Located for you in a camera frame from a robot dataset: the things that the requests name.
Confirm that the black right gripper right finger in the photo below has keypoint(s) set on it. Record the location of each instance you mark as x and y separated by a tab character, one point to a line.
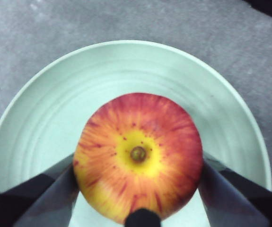
235	203

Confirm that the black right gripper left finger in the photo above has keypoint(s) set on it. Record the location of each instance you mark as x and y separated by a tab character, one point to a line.
36	203

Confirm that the green plate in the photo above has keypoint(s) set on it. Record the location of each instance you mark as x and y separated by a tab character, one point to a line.
55	113

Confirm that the red yellow apple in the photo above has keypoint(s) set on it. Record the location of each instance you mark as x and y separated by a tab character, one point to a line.
138	153

